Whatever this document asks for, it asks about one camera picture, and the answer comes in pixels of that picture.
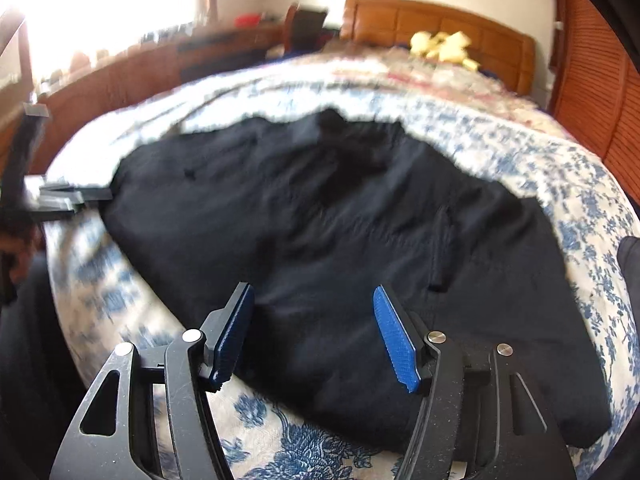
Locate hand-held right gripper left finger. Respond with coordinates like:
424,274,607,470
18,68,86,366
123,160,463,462
48,282,256,480

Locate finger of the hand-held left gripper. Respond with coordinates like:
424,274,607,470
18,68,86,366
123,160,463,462
29,197,87,225
39,182,114,202

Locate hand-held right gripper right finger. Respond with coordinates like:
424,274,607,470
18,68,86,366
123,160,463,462
372,285,576,480

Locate black coat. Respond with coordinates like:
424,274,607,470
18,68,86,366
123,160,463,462
100,107,613,453

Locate person's left hand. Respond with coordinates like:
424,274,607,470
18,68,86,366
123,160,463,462
0,230,38,283

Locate long wooden cabinet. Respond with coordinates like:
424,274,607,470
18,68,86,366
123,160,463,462
0,22,296,171

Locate person's dark clothing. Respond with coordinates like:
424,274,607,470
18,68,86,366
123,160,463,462
0,255,88,480

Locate window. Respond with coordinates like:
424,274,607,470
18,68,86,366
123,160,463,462
0,0,211,91

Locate blue floral bed sheet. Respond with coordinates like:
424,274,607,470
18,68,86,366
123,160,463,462
42,55,640,480

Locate grey bedding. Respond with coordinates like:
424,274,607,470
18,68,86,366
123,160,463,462
617,237,640,311

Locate pink floral blanket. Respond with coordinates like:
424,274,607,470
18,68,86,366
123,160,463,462
280,42,551,126

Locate dark wooden chair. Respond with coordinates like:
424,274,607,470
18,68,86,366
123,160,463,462
282,4,328,58

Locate yellow plush toy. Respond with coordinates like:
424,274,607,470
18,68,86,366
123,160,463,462
409,31,481,71

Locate wooden louvered wardrobe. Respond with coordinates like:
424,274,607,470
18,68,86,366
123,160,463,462
547,0,640,206

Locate wooden headboard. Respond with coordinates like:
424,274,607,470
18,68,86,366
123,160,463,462
341,0,537,97

